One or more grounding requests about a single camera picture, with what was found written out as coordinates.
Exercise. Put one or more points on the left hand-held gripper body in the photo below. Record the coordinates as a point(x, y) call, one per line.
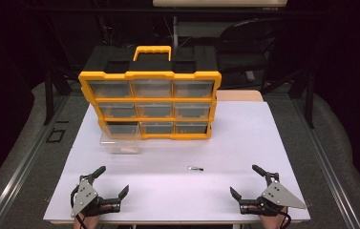
point(85, 195)

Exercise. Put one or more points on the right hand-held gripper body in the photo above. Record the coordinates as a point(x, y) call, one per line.
point(278, 194)

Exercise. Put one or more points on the clear plastic drawer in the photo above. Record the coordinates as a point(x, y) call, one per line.
point(120, 141)

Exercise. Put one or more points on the person's left hand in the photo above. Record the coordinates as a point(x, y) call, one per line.
point(87, 220)

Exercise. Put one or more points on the person's right hand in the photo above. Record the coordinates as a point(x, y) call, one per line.
point(271, 221)

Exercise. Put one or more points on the light wooden table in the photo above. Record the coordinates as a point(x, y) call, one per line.
point(239, 95)

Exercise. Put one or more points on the black metal stand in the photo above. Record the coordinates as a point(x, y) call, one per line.
point(309, 101)
point(48, 95)

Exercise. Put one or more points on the yellow black drawer organizer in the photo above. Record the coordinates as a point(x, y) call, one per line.
point(150, 75)

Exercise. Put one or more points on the black folding chair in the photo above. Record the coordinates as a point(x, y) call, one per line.
point(250, 47)

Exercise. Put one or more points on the aluminium rail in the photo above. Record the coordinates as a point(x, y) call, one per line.
point(327, 165)
point(25, 165)

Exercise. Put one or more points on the grey metal post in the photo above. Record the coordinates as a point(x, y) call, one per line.
point(175, 31)

